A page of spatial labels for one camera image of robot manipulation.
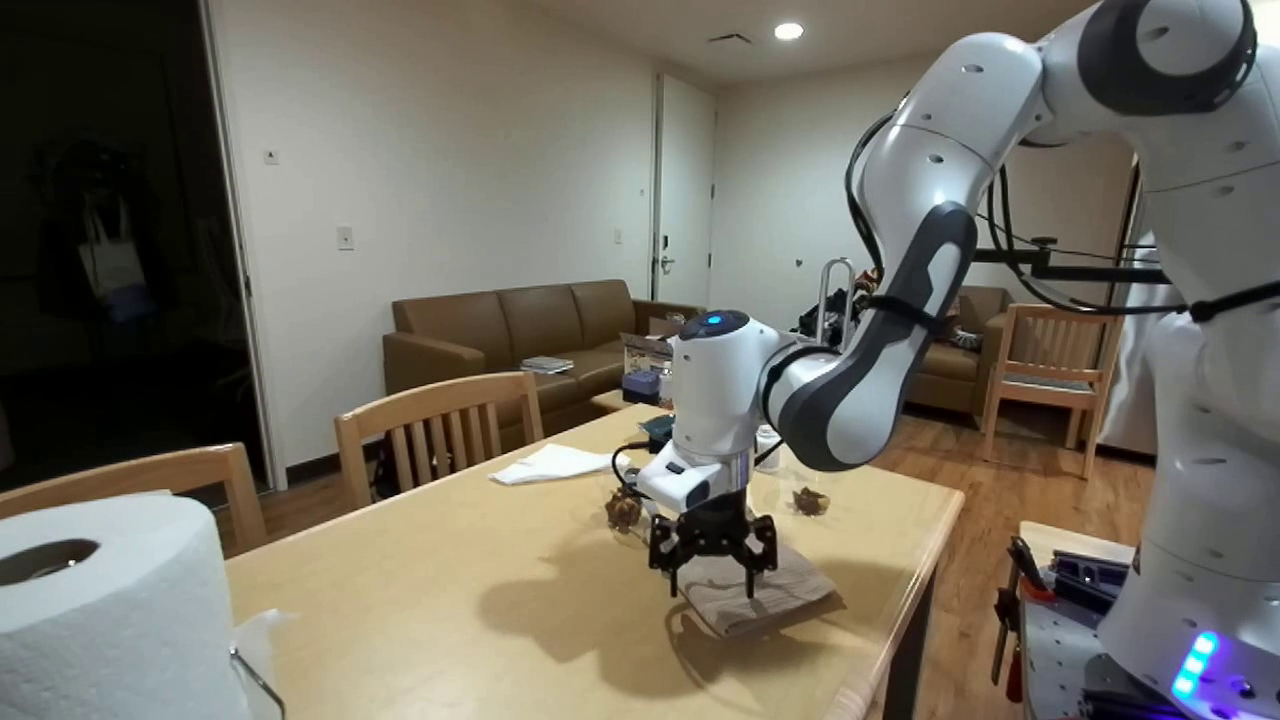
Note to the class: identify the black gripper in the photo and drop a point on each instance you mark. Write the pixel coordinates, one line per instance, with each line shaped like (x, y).
(713, 531)

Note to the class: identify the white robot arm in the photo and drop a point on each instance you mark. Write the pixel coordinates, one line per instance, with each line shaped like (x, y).
(1195, 88)

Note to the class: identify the white paper towel roll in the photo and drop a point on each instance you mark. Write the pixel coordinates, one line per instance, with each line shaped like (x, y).
(128, 624)

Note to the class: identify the clear cup with nuts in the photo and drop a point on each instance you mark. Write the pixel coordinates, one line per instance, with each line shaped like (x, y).
(621, 511)

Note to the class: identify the small brown snack cup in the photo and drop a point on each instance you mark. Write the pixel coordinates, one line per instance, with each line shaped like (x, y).
(809, 501)

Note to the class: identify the blue bowl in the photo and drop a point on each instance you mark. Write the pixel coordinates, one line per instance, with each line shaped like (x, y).
(657, 431)

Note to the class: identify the white napkin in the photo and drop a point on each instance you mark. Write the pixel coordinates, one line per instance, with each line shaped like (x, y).
(552, 461)

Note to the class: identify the tissue box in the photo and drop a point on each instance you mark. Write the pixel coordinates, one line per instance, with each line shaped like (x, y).
(644, 369)

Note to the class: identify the brown leather sofa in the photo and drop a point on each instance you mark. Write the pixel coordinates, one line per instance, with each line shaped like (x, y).
(580, 323)

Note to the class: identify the brown armchair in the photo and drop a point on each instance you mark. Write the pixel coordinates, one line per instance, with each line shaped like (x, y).
(955, 369)

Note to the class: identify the far wooden chair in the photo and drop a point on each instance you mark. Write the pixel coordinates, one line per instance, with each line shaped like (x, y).
(437, 431)

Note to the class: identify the cluttered tool tray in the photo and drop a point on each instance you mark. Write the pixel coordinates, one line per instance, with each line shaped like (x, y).
(1050, 604)

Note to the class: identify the wooden side chair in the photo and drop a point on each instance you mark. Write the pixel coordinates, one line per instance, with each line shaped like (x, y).
(1055, 358)

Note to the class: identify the white door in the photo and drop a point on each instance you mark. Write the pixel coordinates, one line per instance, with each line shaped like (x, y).
(680, 195)

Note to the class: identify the near wooden chair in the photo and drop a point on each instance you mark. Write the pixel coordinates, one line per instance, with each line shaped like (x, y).
(186, 468)

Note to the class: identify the black camera boom stand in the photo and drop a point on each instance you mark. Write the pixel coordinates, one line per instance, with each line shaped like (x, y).
(1074, 283)

